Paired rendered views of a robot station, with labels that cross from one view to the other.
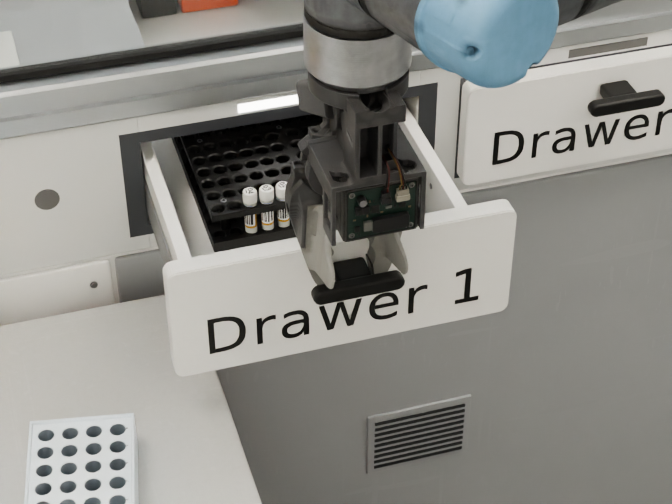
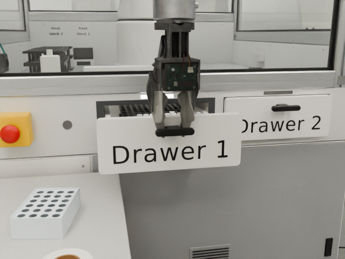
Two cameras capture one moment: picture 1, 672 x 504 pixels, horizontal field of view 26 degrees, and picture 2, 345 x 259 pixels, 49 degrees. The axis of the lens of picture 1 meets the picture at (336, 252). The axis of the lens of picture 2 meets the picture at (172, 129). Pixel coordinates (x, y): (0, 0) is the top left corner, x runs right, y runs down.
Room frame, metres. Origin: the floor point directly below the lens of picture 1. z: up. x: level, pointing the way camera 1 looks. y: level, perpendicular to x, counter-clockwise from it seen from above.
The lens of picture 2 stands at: (0.17, -0.09, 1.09)
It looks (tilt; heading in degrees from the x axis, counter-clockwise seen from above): 14 degrees down; 6
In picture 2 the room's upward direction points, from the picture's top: straight up
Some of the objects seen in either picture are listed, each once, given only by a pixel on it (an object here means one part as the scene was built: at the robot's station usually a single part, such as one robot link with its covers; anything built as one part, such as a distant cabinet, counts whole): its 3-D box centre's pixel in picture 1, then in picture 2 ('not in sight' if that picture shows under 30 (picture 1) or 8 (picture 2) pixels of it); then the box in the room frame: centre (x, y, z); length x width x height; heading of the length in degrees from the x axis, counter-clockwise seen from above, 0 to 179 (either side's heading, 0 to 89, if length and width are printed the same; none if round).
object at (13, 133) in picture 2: not in sight; (10, 133); (0.93, 0.35, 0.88); 0.04 x 0.03 x 0.04; 107
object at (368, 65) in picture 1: (362, 41); (175, 10); (0.87, -0.02, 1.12); 0.08 x 0.08 x 0.05
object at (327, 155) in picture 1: (360, 144); (175, 57); (0.86, -0.02, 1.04); 0.09 x 0.08 x 0.12; 17
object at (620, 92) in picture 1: (620, 96); (283, 107); (1.14, -0.26, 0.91); 0.07 x 0.04 x 0.01; 107
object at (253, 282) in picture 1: (343, 287); (171, 142); (0.90, -0.01, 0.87); 0.29 x 0.02 x 0.11; 107
